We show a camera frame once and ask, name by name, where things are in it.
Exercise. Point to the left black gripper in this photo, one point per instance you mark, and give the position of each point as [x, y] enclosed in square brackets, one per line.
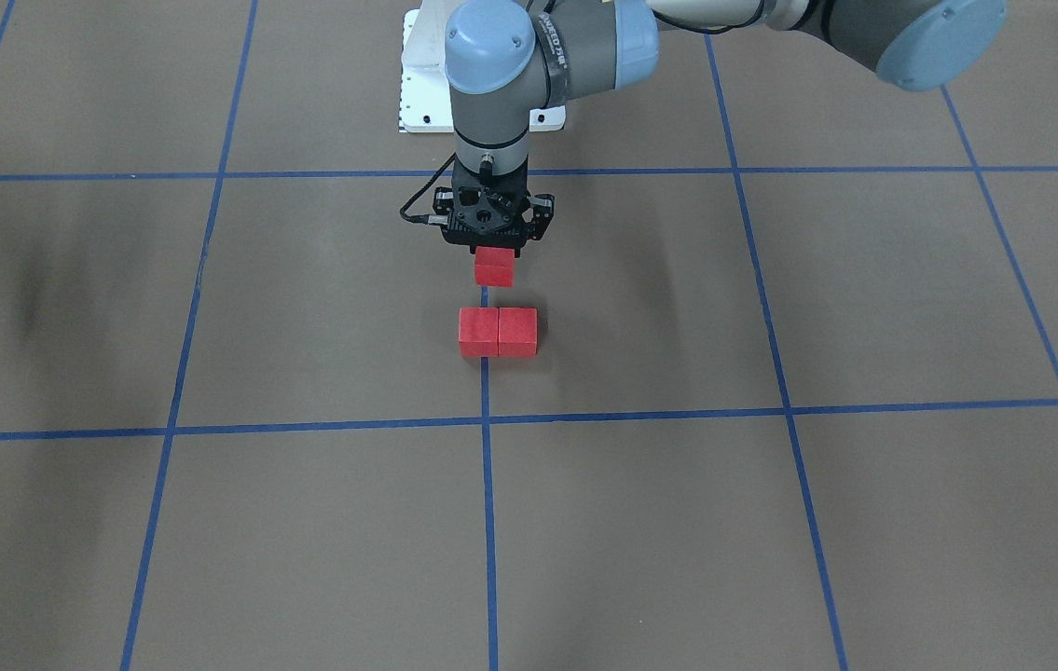
[542, 209]

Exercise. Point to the red cube block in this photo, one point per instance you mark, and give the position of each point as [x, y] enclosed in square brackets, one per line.
[478, 332]
[494, 266]
[518, 332]

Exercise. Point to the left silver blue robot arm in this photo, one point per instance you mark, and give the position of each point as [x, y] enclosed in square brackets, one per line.
[502, 60]

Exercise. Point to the white central pillar mount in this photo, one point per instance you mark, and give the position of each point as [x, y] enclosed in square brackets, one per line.
[424, 105]

